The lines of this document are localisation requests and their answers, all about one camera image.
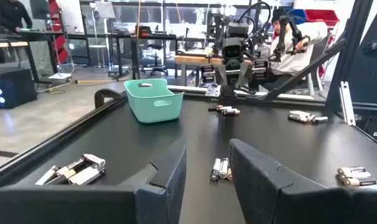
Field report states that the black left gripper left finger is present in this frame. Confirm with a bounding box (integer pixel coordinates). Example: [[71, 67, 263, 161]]
[[0, 138, 188, 224]]

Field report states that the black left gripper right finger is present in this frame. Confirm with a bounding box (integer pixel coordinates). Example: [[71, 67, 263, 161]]
[[228, 138, 377, 224]]

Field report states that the black table clamp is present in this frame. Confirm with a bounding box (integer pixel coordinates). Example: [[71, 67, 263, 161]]
[[94, 88, 127, 110]]

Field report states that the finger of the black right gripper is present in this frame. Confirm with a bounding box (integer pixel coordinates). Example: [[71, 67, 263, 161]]
[[213, 63, 231, 96], [235, 63, 254, 95]]

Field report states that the blue storage bin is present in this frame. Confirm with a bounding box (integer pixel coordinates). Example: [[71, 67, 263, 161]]
[[286, 8, 309, 25]]

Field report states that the red storage bin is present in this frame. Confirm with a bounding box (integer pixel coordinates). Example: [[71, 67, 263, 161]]
[[305, 9, 340, 27]]

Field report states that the black desk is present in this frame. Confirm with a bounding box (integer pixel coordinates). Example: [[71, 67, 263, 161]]
[[107, 32, 179, 80]]

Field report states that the black office chair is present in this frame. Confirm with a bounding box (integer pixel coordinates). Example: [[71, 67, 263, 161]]
[[140, 43, 169, 77]]

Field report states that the wooden workbench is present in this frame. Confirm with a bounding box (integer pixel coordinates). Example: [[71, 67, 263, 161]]
[[173, 54, 223, 86]]

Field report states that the black frame post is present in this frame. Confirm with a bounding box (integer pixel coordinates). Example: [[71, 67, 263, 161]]
[[325, 0, 376, 110]]

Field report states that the black box with blue lights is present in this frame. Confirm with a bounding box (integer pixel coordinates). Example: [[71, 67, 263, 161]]
[[0, 67, 38, 109]]

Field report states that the white metal bracket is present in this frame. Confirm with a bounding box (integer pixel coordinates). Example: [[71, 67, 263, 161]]
[[205, 83, 222, 97]]

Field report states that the red rack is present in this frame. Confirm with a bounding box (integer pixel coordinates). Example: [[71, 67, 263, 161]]
[[47, 0, 70, 65]]

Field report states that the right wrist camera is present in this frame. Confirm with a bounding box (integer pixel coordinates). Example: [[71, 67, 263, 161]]
[[221, 37, 244, 62]]

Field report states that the teal plastic bin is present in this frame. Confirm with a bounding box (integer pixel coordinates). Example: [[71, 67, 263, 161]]
[[123, 78, 185, 124]]

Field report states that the black frame strut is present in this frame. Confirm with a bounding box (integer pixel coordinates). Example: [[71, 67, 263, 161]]
[[263, 39, 348, 101]]

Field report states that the aluminium bar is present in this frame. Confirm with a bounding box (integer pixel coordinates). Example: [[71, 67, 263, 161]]
[[339, 81, 356, 127]]

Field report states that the person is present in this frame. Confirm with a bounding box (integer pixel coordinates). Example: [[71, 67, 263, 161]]
[[0, 0, 34, 34], [249, 7, 329, 93]]

